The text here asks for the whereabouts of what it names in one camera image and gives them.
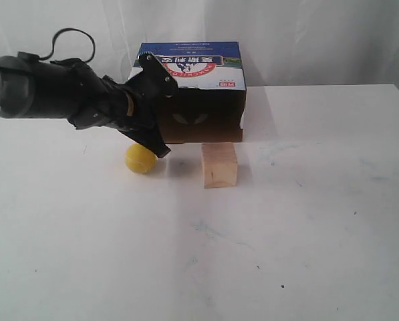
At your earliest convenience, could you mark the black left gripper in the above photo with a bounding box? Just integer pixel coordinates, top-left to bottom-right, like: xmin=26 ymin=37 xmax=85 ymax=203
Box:
xmin=112 ymin=52 xmax=178 ymax=158

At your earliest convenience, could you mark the yellow ball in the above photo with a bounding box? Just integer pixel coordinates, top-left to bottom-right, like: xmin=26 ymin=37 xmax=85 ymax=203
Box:
xmin=125 ymin=143 xmax=157 ymax=174

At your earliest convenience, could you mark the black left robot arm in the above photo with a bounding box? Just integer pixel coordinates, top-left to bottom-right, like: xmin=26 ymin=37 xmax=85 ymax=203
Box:
xmin=0 ymin=52 xmax=178 ymax=158

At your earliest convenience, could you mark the blue white cardboard box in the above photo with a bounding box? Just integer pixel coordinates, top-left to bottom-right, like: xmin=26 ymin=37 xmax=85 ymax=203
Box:
xmin=138 ymin=41 xmax=247 ymax=144

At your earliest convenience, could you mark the wooden cube block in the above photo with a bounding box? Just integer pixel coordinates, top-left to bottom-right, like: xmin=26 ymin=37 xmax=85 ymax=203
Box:
xmin=201 ymin=142 xmax=238 ymax=189

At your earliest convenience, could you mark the white backdrop curtain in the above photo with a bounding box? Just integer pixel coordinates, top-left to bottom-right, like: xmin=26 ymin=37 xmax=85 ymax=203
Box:
xmin=0 ymin=0 xmax=399 ymax=89

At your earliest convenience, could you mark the black looped cable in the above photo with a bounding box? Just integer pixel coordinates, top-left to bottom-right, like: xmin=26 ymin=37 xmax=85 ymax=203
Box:
xmin=38 ymin=27 xmax=97 ymax=63

